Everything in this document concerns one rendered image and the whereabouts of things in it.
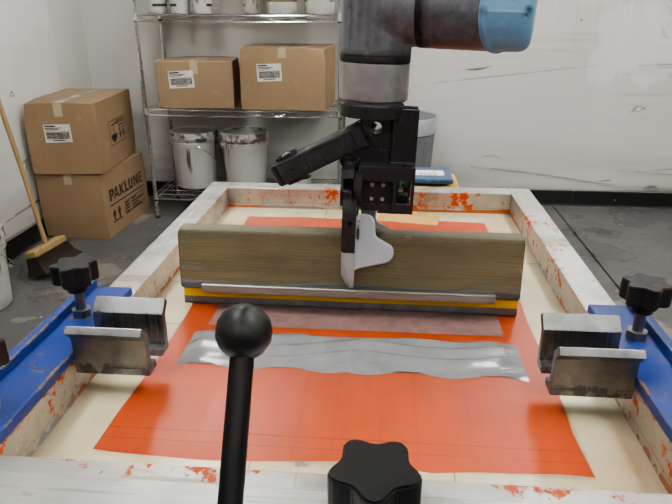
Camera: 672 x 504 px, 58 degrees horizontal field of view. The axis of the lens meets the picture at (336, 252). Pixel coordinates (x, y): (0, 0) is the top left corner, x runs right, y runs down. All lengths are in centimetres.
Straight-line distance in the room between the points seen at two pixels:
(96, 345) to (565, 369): 42
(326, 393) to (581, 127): 393
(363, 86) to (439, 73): 356
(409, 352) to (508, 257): 16
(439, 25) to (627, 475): 43
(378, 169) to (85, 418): 38
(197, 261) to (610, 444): 48
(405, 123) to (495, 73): 358
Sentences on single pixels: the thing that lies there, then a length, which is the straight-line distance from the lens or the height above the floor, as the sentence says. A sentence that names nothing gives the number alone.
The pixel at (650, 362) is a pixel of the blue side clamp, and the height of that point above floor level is 100.
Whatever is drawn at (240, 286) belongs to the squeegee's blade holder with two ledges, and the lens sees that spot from 73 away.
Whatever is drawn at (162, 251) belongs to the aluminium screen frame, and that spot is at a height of 99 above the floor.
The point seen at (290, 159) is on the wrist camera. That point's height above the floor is 114.
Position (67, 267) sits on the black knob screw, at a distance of 65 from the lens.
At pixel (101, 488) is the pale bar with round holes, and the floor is 104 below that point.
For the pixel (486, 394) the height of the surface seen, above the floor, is 95.
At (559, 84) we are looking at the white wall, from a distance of 433.
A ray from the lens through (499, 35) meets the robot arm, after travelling 63.
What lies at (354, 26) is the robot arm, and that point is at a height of 128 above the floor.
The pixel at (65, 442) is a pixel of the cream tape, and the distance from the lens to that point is 59.
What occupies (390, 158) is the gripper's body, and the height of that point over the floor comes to 114.
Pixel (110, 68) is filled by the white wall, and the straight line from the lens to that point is 458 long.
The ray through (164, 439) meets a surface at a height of 95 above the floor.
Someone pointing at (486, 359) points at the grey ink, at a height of 96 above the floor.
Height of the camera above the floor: 130
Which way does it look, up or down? 22 degrees down
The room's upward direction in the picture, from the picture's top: straight up
